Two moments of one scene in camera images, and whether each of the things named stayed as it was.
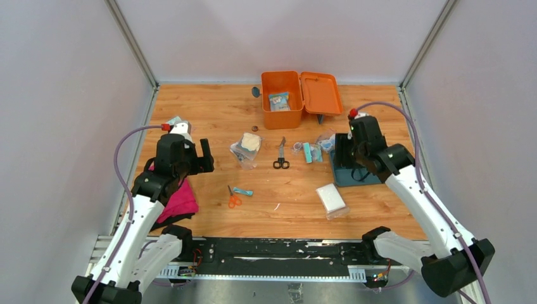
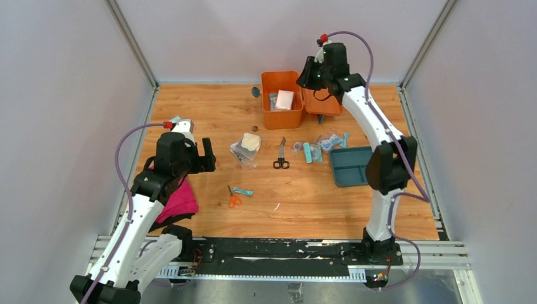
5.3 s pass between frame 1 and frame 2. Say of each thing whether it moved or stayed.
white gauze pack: moved
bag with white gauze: stayed
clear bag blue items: stayed
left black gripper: stayed
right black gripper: moved
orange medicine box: stayed
